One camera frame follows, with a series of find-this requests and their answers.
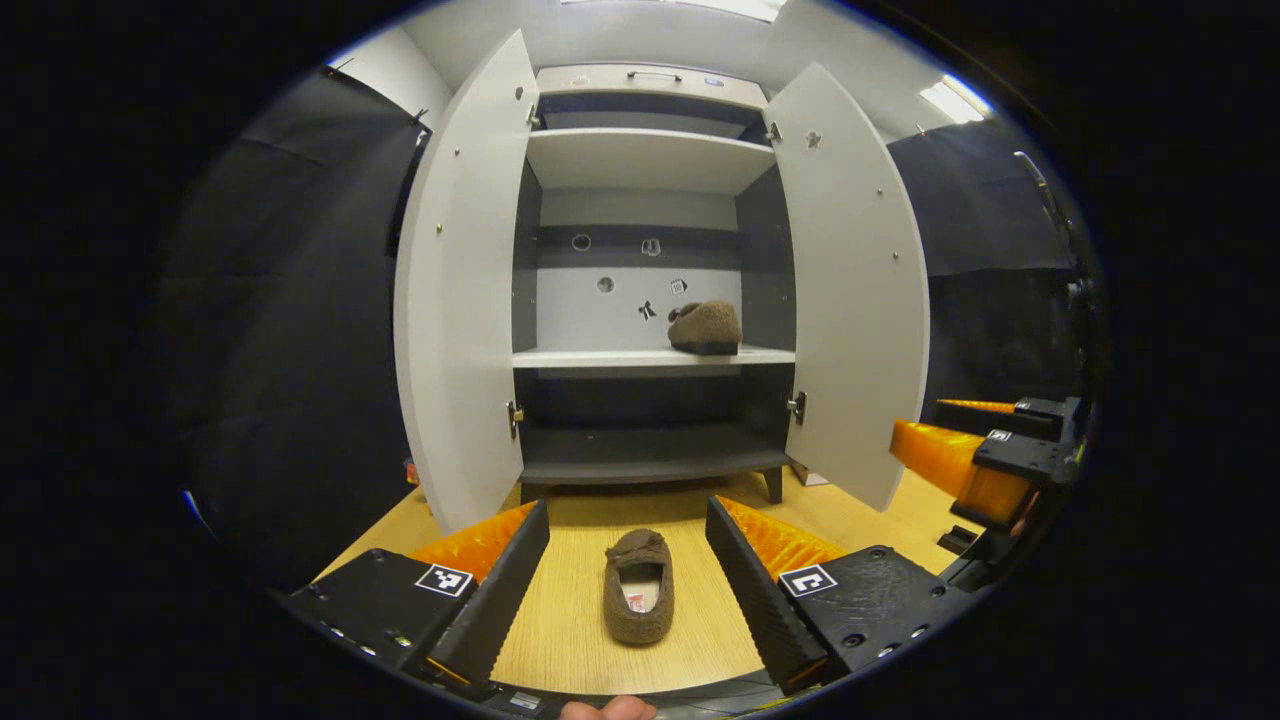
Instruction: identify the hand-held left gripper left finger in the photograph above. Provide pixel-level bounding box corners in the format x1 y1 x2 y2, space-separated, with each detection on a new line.
283 500 551 689

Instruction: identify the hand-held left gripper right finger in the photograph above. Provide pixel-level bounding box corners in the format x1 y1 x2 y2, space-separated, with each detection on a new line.
703 495 976 698

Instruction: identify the brown slipper shoe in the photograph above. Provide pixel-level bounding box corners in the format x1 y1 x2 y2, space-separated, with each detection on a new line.
667 300 744 357
603 529 676 646

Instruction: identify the white shoe cabinet door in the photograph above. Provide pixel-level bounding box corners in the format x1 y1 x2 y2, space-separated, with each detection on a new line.
762 62 931 513
393 28 541 536

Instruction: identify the white shoe cabinet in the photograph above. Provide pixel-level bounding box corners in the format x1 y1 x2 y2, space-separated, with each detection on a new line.
512 62 801 506

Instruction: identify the black backdrop cloth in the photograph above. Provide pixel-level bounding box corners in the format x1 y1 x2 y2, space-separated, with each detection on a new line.
885 120 1101 421
160 68 431 591

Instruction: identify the metal pole stand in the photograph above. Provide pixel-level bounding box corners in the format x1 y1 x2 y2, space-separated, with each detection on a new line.
1013 150 1091 311

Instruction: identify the small ceiling light panel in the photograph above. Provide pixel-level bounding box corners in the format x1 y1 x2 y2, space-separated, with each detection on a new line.
919 74 993 125

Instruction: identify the large ceiling light panel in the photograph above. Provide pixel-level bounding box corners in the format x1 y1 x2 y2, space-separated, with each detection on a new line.
675 0 788 23

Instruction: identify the cabinet drawer with handle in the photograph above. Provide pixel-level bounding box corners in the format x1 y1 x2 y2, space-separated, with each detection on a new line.
535 63 771 111

